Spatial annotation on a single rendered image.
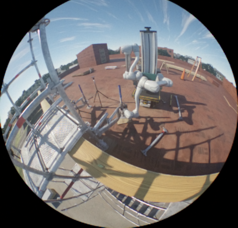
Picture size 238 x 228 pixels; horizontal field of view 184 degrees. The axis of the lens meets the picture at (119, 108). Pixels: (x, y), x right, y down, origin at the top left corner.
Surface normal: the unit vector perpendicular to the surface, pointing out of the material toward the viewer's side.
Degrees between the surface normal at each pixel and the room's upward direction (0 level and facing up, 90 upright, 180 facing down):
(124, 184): 0
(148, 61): 90
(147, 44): 90
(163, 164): 0
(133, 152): 0
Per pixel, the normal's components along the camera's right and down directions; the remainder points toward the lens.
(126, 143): -0.12, -0.71
